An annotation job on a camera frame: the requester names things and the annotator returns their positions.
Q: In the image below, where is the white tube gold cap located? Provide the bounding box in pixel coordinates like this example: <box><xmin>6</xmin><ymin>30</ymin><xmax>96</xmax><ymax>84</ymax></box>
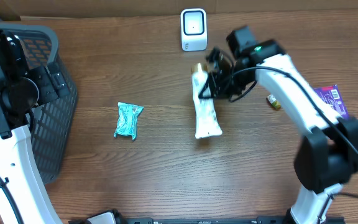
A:
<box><xmin>191</xmin><ymin>63</ymin><xmax>223</xmax><ymax>139</ymax></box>

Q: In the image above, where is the green yellow snack pouch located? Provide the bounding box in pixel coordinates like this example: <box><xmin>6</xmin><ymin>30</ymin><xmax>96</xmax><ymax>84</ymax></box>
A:
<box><xmin>267</xmin><ymin>95</ymin><xmax>281</xmax><ymax>110</ymax></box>

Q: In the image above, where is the teal packet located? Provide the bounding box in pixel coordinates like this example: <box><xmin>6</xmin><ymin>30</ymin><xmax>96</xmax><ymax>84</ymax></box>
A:
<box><xmin>114</xmin><ymin>102</ymin><xmax>144</xmax><ymax>141</ymax></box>

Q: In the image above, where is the purple sanitary pad pack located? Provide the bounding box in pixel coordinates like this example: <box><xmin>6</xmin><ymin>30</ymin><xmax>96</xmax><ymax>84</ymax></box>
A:
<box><xmin>314</xmin><ymin>85</ymin><xmax>349</xmax><ymax>119</ymax></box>

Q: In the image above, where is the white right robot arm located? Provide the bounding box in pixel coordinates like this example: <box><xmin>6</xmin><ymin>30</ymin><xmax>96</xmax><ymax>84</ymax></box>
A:
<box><xmin>194</xmin><ymin>27</ymin><xmax>358</xmax><ymax>223</ymax></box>

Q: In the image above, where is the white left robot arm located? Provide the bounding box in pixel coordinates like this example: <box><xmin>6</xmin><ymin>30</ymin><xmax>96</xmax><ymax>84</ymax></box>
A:
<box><xmin>0</xmin><ymin>29</ymin><xmax>70</xmax><ymax>223</ymax></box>

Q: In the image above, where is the white barcode scanner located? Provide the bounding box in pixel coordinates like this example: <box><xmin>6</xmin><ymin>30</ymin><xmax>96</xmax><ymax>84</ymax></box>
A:
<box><xmin>180</xmin><ymin>8</ymin><xmax>208</xmax><ymax>52</ymax></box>

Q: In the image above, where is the grey plastic mesh basket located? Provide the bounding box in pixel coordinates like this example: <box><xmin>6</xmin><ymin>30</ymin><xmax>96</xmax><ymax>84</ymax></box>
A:
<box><xmin>0</xmin><ymin>24</ymin><xmax>78</xmax><ymax>184</ymax></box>

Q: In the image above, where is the brown cardboard backdrop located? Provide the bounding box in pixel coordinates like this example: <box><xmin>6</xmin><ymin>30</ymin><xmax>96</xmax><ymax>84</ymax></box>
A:
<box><xmin>0</xmin><ymin>0</ymin><xmax>358</xmax><ymax>21</ymax></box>

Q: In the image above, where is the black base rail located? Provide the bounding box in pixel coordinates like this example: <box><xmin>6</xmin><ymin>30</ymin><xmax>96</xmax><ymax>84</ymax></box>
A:
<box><xmin>122</xmin><ymin>216</ymin><xmax>344</xmax><ymax>224</ymax></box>

